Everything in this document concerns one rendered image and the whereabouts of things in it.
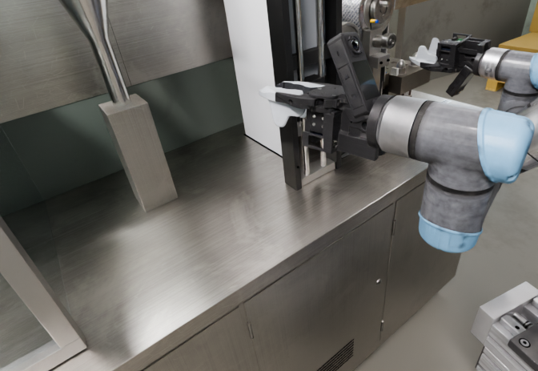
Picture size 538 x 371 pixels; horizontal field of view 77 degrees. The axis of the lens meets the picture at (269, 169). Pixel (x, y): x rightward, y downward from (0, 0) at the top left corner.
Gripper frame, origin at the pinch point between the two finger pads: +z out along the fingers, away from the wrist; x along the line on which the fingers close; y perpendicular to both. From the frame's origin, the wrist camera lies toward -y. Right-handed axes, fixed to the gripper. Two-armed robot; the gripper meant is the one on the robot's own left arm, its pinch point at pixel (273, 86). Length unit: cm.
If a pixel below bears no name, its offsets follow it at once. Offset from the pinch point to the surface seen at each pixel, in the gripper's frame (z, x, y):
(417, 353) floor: -20, 62, 116
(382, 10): 9, 56, -9
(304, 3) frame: 9.4, 20.9, -11.8
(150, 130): 33.2, -5.7, 13.6
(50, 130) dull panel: 64, -18, 17
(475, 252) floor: -23, 129, 107
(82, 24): 36.6, -13.4, -9.3
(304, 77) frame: 9.8, 22.0, 3.5
